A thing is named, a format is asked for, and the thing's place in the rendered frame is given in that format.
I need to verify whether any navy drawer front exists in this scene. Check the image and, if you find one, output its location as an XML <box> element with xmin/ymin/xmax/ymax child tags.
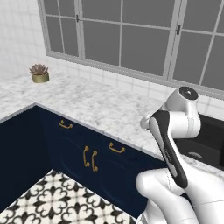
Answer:
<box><xmin>39</xmin><ymin>107</ymin><xmax>92</xmax><ymax>147</ymax></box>
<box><xmin>88</xmin><ymin>130</ymin><xmax>165</xmax><ymax>179</ymax></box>

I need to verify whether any navy cupboard door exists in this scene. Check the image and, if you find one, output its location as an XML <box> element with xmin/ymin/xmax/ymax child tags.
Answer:
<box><xmin>88</xmin><ymin>149</ymin><xmax>141</xmax><ymax>218</ymax></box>
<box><xmin>47</xmin><ymin>128</ymin><xmax>92</xmax><ymax>191</ymax></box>

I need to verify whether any grey framed window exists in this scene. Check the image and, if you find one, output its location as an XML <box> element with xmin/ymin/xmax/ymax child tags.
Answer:
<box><xmin>37</xmin><ymin>0</ymin><xmax>224</xmax><ymax>101</ymax></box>

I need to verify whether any succulent plant in gold pot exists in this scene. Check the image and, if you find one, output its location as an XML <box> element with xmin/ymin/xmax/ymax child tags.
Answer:
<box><xmin>29</xmin><ymin>63</ymin><xmax>50</xmax><ymax>84</ymax></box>

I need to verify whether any navy cabinet run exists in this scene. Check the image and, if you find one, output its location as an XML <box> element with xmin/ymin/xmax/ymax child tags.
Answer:
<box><xmin>0</xmin><ymin>104</ymin><xmax>54</xmax><ymax>214</ymax></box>

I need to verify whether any black sink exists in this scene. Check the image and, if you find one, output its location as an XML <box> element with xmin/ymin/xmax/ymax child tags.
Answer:
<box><xmin>172</xmin><ymin>113</ymin><xmax>224</xmax><ymax>172</ymax></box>

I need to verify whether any brass drawer handle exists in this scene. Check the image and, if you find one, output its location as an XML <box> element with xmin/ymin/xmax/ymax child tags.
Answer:
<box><xmin>59</xmin><ymin>119</ymin><xmax>74</xmax><ymax>130</ymax></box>
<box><xmin>108</xmin><ymin>141</ymin><xmax>127</xmax><ymax>155</ymax></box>

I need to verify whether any brass cupboard door handle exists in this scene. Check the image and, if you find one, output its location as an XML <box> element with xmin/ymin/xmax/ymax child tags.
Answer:
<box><xmin>90</xmin><ymin>150</ymin><xmax>99</xmax><ymax>172</ymax></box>
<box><xmin>82</xmin><ymin>145</ymin><xmax>91</xmax><ymax>168</ymax></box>

